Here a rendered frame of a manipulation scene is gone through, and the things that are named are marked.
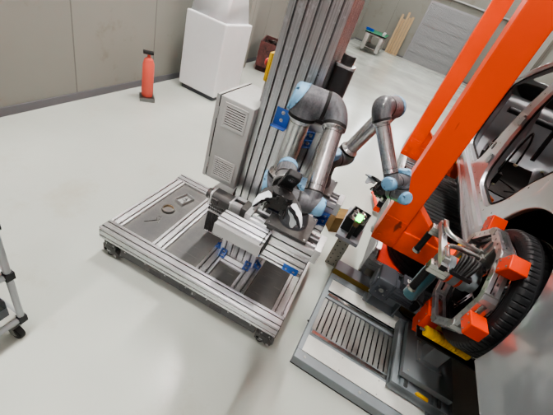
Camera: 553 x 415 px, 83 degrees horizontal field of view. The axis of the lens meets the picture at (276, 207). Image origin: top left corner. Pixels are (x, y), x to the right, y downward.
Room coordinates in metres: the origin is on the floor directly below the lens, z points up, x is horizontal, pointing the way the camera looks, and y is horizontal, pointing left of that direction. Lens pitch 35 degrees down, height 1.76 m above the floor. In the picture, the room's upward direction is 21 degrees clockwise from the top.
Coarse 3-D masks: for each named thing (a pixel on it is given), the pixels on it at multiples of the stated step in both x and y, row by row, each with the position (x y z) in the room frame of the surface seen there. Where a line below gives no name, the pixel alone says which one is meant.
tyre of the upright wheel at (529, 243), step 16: (512, 240) 1.37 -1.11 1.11; (528, 240) 1.29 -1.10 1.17; (528, 256) 1.19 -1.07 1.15; (544, 256) 1.21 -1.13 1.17; (544, 272) 1.13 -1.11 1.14; (512, 288) 1.09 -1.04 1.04; (528, 288) 1.06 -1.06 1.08; (512, 304) 1.02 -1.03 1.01; (528, 304) 1.03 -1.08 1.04; (496, 320) 1.00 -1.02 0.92; (512, 320) 0.98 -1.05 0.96; (448, 336) 1.12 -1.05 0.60; (464, 336) 1.05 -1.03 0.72; (496, 336) 0.97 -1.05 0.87; (480, 352) 0.98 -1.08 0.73
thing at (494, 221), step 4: (492, 216) 1.54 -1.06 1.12; (496, 216) 1.53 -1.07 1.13; (488, 220) 1.54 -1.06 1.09; (492, 220) 1.51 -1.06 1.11; (496, 220) 1.51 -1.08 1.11; (500, 220) 1.52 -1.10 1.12; (504, 220) 1.52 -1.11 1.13; (484, 224) 1.54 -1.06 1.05; (488, 224) 1.50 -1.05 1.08; (492, 224) 1.50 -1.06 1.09; (496, 224) 1.50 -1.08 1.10; (500, 224) 1.50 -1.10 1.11; (504, 224) 1.50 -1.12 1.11; (484, 228) 1.51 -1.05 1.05; (488, 228) 1.48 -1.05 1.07; (500, 228) 1.49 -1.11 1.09; (504, 228) 1.49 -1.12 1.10
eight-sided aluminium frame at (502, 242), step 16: (480, 240) 1.52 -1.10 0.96; (496, 240) 1.32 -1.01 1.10; (496, 256) 1.21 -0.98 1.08; (448, 288) 1.43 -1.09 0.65; (496, 288) 1.10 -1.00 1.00; (432, 304) 1.32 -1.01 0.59; (480, 304) 1.05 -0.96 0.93; (496, 304) 1.04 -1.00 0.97; (432, 320) 1.19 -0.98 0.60; (448, 320) 1.09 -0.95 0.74
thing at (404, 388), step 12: (396, 324) 1.52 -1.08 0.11; (396, 336) 1.40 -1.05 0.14; (396, 348) 1.29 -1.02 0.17; (396, 360) 1.22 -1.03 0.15; (396, 372) 1.14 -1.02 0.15; (396, 384) 1.06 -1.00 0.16; (408, 384) 1.08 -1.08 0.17; (408, 396) 1.04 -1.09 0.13; (420, 396) 1.03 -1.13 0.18; (432, 396) 1.07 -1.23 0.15; (432, 408) 1.01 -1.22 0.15; (444, 408) 1.03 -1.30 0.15
